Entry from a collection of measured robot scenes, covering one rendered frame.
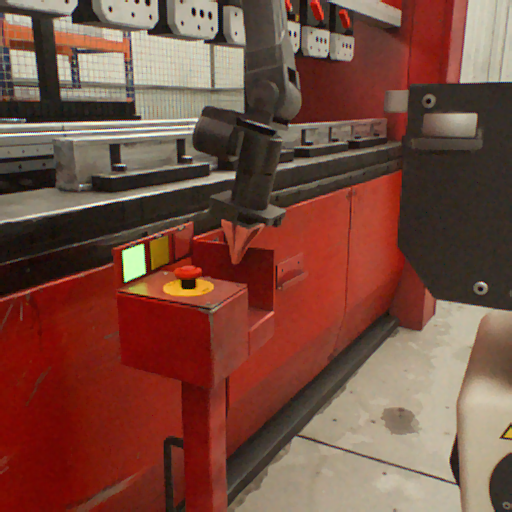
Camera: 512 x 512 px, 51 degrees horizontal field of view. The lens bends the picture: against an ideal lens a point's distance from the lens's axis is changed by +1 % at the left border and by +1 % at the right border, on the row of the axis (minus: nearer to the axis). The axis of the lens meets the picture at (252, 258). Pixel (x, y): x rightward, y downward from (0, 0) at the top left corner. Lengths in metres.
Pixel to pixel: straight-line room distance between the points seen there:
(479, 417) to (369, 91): 2.15
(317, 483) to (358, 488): 0.11
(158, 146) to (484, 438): 0.90
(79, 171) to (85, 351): 0.33
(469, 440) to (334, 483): 1.16
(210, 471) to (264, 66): 0.62
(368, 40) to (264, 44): 1.82
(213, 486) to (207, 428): 0.11
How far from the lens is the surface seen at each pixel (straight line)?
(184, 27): 1.24
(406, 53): 2.50
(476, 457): 0.52
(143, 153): 1.16
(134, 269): 0.79
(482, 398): 0.49
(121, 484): 1.15
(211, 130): 0.78
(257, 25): 0.78
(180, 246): 0.88
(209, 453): 0.91
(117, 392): 1.04
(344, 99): 2.58
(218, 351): 0.72
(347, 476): 1.68
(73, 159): 1.04
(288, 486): 1.63
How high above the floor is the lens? 1.03
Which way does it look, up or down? 16 degrees down
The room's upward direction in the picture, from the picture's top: straight up
